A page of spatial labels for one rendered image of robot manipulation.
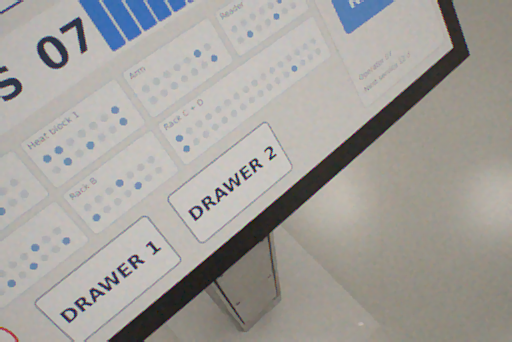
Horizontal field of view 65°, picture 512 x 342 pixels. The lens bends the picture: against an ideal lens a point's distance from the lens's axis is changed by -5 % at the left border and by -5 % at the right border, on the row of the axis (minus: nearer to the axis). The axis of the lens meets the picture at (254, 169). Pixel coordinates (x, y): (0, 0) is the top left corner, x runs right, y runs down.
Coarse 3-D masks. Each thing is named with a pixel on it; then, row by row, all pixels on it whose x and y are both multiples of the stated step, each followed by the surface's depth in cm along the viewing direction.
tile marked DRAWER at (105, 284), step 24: (144, 216) 29; (120, 240) 28; (144, 240) 29; (96, 264) 28; (120, 264) 28; (144, 264) 29; (168, 264) 30; (72, 288) 27; (96, 288) 28; (120, 288) 29; (144, 288) 29; (48, 312) 27; (72, 312) 27; (96, 312) 28; (120, 312) 29; (72, 336) 28
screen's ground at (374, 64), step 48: (48, 0) 24; (432, 0) 37; (0, 48) 23; (144, 48) 27; (336, 48) 33; (384, 48) 35; (432, 48) 38; (0, 96) 23; (48, 96) 25; (288, 96) 32; (336, 96) 34; (384, 96) 36; (0, 144) 24; (288, 144) 33; (336, 144) 35; (96, 240) 27; (192, 240) 31; (48, 288) 26; (48, 336) 27; (96, 336) 28
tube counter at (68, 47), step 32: (64, 0) 24; (96, 0) 25; (128, 0) 26; (160, 0) 27; (192, 0) 27; (32, 32) 24; (64, 32) 24; (96, 32) 25; (128, 32) 26; (64, 64) 25; (96, 64) 26
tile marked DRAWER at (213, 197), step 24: (264, 120) 31; (240, 144) 31; (264, 144) 32; (216, 168) 30; (240, 168) 31; (264, 168) 32; (288, 168) 33; (192, 192) 30; (216, 192) 31; (240, 192) 32; (264, 192) 33; (192, 216) 30; (216, 216) 31
